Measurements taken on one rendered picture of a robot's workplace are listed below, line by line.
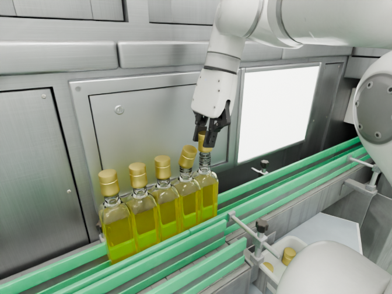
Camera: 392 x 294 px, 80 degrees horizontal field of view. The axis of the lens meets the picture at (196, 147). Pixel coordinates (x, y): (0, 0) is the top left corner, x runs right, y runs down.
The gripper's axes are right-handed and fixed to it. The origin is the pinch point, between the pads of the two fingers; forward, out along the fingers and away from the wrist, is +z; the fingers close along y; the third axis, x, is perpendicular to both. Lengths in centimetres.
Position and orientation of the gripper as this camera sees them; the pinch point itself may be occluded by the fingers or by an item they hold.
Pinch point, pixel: (205, 136)
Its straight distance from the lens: 55.8
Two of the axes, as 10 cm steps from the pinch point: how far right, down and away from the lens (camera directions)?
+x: 8.1, 0.2, 5.9
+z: -2.1, 9.4, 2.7
